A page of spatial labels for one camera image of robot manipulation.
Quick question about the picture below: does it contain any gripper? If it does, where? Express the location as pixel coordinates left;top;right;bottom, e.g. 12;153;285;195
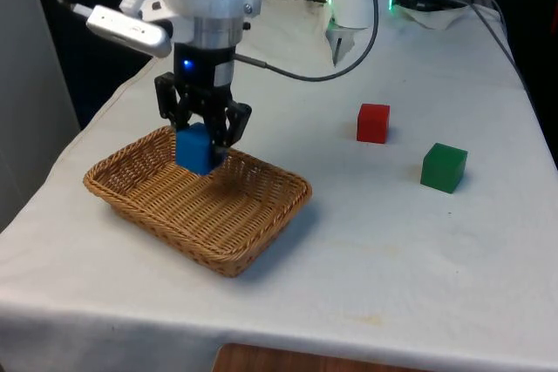
153;43;254;160

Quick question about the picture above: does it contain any blue cube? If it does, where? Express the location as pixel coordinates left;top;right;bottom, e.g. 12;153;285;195
174;122;224;177

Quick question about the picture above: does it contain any wicker basket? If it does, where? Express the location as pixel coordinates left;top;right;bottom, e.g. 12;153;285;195
82;125;314;279

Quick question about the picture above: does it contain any red cube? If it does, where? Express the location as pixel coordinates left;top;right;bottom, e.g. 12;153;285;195
356;103;391;145

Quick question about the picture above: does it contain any green cube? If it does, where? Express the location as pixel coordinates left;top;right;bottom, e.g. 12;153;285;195
419;142;469;194

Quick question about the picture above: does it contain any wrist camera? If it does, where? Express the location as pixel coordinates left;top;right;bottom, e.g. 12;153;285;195
85;4;173;59

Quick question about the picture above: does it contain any grey cable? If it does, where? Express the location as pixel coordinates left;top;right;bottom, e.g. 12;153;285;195
433;0;531;92

